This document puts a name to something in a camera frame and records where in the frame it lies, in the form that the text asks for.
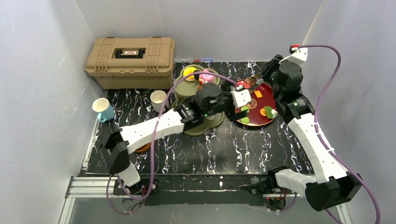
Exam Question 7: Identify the pink swirl roll cake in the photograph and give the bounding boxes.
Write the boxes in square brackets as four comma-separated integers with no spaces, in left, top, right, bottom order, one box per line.
[198,73,215,85]

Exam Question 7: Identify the green three-tier dessert stand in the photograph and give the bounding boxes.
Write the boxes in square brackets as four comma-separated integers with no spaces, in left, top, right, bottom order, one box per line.
[172,64,225,137]

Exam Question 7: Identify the red layered cake slice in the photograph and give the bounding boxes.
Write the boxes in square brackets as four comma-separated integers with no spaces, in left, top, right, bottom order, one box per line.
[237,80,252,89]

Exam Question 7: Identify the white handled metal tongs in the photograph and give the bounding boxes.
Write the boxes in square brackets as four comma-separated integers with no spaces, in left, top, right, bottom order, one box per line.
[245,78,264,94]

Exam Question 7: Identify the green layered cake slice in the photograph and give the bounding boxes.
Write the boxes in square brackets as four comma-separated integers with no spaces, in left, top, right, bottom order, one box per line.
[264,106,278,119]

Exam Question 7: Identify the yellow frosted donut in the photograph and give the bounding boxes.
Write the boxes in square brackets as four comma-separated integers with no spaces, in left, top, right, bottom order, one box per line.
[183,67,199,82]

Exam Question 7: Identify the brown wooden coaster stack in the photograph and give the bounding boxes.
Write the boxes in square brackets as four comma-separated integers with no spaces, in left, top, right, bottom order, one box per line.
[135,143,151,154]

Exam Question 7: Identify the blue mug cream interior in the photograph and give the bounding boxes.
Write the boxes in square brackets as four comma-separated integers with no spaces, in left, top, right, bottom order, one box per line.
[92,98,114,123]

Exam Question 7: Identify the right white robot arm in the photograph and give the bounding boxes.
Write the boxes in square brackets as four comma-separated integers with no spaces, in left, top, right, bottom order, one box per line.
[246,55,361,211]

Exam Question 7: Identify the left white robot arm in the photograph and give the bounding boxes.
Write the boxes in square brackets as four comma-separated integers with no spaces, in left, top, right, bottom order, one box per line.
[99,84,252,187]

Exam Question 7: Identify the green macaron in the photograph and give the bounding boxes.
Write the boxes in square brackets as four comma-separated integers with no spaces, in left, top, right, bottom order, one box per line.
[240,106,249,113]
[240,117,250,124]

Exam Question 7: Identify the round orange flat cookie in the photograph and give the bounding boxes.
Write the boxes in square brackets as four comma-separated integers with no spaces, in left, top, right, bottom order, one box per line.
[260,108,267,117]

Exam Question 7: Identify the dark red round tray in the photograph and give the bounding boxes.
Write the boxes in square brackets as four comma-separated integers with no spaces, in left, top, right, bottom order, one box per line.
[237,83,276,127]

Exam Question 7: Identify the yellow square cracker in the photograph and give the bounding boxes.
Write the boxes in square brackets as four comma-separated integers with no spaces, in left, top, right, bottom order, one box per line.
[254,90,263,99]

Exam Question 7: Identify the red blue pen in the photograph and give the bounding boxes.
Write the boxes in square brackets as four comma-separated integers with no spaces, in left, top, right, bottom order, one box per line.
[194,58,213,63]

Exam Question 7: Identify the tan plastic toolbox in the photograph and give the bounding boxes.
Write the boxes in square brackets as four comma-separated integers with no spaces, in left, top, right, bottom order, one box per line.
[85,37,175,90]

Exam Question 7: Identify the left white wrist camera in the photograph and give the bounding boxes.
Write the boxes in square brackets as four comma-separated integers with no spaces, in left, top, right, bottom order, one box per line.
[230,85,252,109]

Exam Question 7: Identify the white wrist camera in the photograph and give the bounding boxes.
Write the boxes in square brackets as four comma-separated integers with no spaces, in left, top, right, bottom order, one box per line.
[230,85,252,109]
[279,44,308,66]

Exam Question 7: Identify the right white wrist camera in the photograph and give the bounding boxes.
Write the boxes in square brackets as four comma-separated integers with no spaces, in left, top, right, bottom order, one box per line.
[279,44,308,66]

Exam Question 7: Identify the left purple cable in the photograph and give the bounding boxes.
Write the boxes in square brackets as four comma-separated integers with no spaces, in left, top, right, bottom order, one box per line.
[106,71,240,216]

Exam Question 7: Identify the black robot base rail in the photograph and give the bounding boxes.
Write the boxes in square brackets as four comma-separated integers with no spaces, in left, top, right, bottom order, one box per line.
[113,173,288,207]

